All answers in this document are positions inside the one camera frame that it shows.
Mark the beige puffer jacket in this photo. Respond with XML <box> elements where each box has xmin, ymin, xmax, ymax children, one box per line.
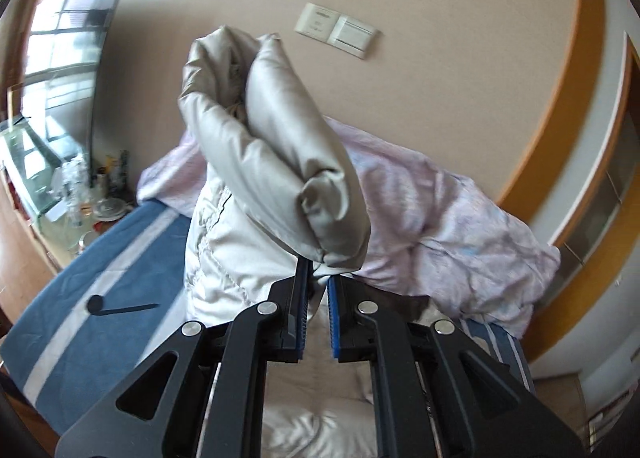
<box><xmin>177</xmin><ymin>25</ymin><xmax>432</xmax><ymax>458</ymax></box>

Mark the cluster of glassware and bottles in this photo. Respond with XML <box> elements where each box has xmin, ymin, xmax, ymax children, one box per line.
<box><xmin>50</xmin><ymin>150</ymin><xmax>132</xmax><ymax>243</ymax></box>

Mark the wooden door with frosted glass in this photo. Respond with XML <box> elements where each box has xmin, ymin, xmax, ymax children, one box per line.
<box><xmin>547</xmin><ymin>32</ymin><xmax>640</xmax><ymax>291</ymax></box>

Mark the large window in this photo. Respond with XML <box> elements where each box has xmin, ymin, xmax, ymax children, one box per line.
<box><xmin>7</xmin><ymin>0</ymin><xmax>128</xmax><ymax>179</ymax></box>

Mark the curved wooden wall trim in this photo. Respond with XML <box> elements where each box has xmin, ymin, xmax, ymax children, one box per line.
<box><xmin>492</xmin><ymin>0</ymin><xmax>608</xmax><ymax>364</ymax></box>

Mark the pink floral quilt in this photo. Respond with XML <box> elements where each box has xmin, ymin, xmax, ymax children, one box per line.
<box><xmin>136</xmin><ymin>115</ymin><xmax>562</xmax><ymax>339</ymax></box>

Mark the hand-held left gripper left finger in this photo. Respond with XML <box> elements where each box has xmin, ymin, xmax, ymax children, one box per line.
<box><xmin>55</xmin><ymin>258</ymin><xmax>313</xmax><ymax>458</ymax></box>

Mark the white ceramic dish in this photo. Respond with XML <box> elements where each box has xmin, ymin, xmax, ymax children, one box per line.
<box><xmin>94</xmin><ymin>198</ymin><xmax>127</xmax><ymax>219</ymax></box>

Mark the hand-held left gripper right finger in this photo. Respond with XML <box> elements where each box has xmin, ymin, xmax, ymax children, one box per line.
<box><xmin>326</xmin><ymin>274</ymin><xmax>588</xmax><ymax>458</ymax></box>

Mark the white wall switch plate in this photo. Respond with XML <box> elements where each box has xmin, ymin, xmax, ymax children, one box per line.
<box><xmin>330</xmin><ymin>16</ymin><xmax>379</xmax><ymax>58</ymax></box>
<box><xmin>294</xmin><ymin>2</ymin><xmax>347</xmax><ymax>44</ymax></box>

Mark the blue striped bed sheet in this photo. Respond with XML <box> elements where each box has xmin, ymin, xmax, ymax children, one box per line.
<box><xmin>0</xmin><ymin>200</ymin><xmax>538</xmax><ymax>439</ymax></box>

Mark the glass-topped side table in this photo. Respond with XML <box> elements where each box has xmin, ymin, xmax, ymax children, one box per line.
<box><xmin>0</xmin><ymin>112</ymin><xmax>137</xmax><ymax>271</ymax></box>

